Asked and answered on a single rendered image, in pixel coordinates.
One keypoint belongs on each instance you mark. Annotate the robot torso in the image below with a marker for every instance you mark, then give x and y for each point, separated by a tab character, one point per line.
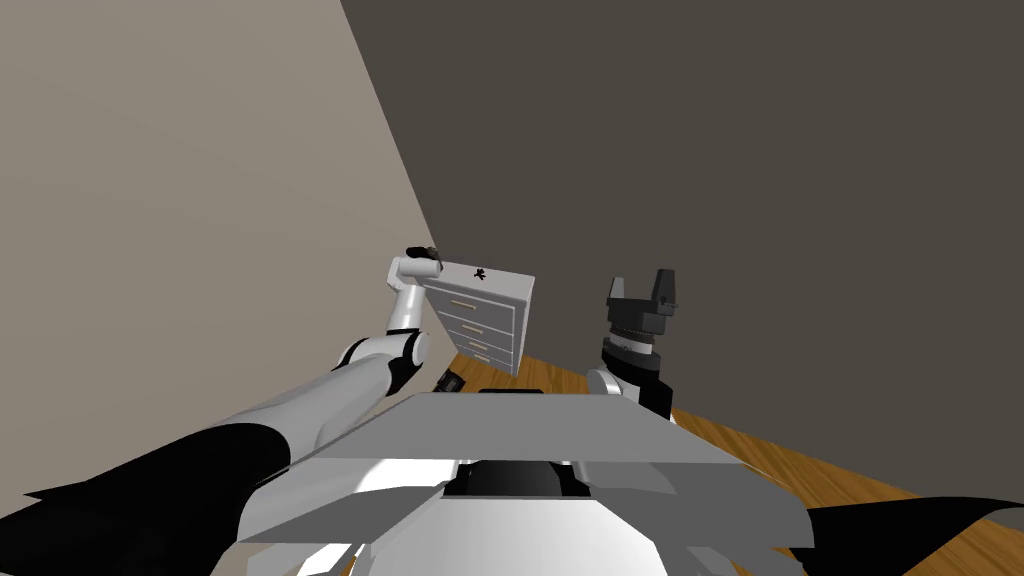
520	432

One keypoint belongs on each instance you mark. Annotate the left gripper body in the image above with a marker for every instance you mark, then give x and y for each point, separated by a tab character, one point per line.
420	254

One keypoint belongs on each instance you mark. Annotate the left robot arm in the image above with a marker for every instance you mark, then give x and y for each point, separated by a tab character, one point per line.
336	400

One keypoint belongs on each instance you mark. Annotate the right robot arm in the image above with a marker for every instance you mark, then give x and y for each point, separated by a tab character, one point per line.
632	382

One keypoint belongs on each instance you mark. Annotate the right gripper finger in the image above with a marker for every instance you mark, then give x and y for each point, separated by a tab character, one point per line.
665	290
617	288

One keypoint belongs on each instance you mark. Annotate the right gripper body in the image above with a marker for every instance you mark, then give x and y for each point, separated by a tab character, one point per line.
638	316

